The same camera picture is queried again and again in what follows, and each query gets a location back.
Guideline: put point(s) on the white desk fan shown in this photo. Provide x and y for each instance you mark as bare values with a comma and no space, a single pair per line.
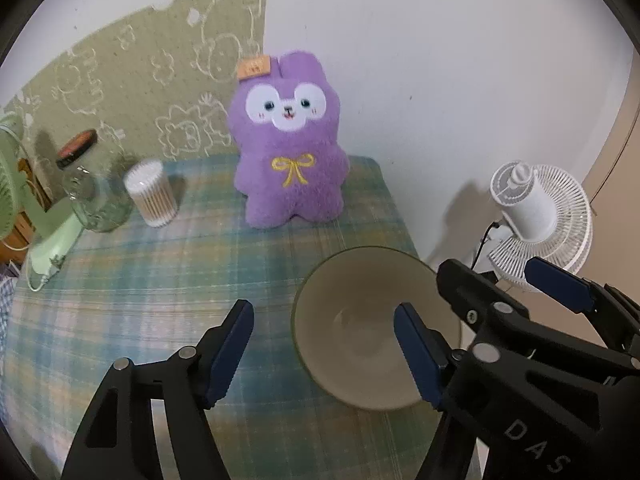
530,210

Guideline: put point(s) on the purple plush bunny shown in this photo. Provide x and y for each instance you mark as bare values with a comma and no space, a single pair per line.
290,185

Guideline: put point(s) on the glass jar with black lid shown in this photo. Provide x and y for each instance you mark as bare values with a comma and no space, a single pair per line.
100,205

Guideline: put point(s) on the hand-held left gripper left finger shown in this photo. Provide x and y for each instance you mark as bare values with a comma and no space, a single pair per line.
230,350

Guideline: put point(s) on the green desk fan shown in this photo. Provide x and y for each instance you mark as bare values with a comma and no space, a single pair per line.
50,245

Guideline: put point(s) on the small blue pattern bowl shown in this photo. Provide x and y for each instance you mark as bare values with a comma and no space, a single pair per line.
360,320

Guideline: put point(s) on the green cartoon print wall cloth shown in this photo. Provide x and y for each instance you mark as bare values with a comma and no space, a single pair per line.
125,75

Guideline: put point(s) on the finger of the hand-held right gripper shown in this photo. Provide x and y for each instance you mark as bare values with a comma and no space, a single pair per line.
560,282
525,360

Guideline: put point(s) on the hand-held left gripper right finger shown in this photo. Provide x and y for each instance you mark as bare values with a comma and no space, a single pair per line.
417,355

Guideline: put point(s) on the cotton swab container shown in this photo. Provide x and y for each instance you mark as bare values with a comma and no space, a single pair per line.
150,195

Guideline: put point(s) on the green plaid tablecloth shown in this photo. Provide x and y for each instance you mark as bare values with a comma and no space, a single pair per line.
150,270

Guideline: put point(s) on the blue gingham blanket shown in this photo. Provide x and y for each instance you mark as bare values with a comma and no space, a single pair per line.
4,305

